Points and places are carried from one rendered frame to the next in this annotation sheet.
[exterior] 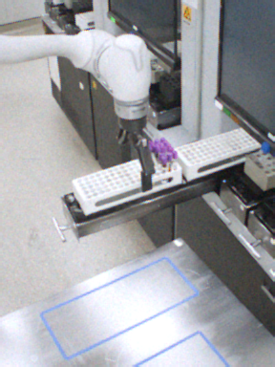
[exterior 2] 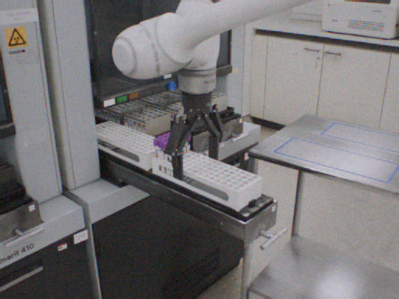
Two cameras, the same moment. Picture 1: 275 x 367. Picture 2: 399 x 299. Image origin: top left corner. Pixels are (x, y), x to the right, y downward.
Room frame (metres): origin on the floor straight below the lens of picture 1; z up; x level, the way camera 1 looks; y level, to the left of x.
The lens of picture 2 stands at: (1.54, 0.91, 1.33)
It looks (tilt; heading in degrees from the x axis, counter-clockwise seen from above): 24 degrees down; 246
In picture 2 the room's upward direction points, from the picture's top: straight up
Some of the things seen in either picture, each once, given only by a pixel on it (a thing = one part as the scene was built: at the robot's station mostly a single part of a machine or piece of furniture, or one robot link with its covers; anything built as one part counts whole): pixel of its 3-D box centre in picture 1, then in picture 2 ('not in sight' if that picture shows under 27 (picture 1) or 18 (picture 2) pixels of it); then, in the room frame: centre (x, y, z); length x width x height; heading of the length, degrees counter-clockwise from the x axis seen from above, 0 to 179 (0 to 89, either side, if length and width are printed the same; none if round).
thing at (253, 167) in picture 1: (258, 173); (156, 124); (1.13, -0.34, 0.85); 0.12 x 0.02 x 0.06; 24
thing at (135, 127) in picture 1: (133, 126); (196, 108); (1.14, 0.01, 1.02); 0.08 x 0.07 x 0.09; 24
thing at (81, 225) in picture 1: (170, 183); (167, 179); (1.18, -0.09, 0.78); 0.73 x 0.14 x 0.09; 114
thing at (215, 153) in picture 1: (222, 152); (126, 145); (1.25, -0.26, 0.83); 0.30 x 0.10 x 0.06; 114
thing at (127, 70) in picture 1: (126, 64); (193, 33); (1.15, 0.02, 1.20); 0.13 x 0.11 x 0.16; 29
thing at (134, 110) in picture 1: (131, 103); (196, 79); (1.14, 0.01, 1.09); 0.09 x 0.09 x 0.06
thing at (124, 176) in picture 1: (127, 183); (203, 177); (1.13, 0.03, 0.83); 0.30 x 0.10 x 0.06; 114
